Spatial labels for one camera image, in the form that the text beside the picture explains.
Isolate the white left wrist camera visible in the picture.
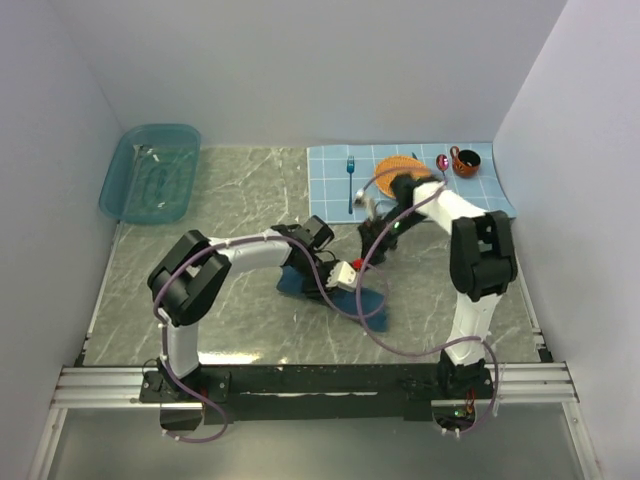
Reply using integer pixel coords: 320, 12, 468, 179
326, 261, 358, 292

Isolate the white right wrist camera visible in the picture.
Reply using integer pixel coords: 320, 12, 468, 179
352, 189, 379, 220

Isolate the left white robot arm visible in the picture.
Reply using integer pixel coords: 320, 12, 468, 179
147, 216, 355, 402

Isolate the blue t shirt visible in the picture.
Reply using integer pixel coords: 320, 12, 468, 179
276, 266, 389, 333

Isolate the blue checked placemat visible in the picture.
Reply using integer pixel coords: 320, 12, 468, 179
307, 143, 517, 224

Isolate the iridescent spoon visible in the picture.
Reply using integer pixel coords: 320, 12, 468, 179
436, 154, 450, 175

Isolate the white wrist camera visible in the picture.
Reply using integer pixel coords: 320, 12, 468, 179
326, 261, 358, 292
352, 189, 379, 220

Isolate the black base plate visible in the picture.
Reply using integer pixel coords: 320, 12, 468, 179
139, 363, 496, 425

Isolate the aluminium rail frame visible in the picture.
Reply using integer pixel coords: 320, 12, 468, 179
28, 222, 602, 479

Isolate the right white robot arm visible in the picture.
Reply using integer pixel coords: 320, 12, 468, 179
353, 173, 518, 399

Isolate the blue fork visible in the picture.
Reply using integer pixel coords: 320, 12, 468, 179
346, 155, 355, 215

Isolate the purple cable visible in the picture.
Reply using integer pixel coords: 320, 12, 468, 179
152, 234, 391, 444
355, 167, 500, 436

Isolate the orange woven round trivet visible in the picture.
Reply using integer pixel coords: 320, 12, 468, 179
374, 155, 431, 199

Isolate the teal plastic bin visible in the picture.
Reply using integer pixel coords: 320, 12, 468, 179
99, 124, 201, 225

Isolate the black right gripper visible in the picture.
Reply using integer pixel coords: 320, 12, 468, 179
358, 208, 429, 273

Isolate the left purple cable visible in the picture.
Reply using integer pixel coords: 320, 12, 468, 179
152, 234, 391, 444

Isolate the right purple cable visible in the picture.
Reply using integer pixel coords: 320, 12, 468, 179
355, 167, 500, 436

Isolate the orange black mug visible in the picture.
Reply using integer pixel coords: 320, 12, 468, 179
449, 145, 481, 179

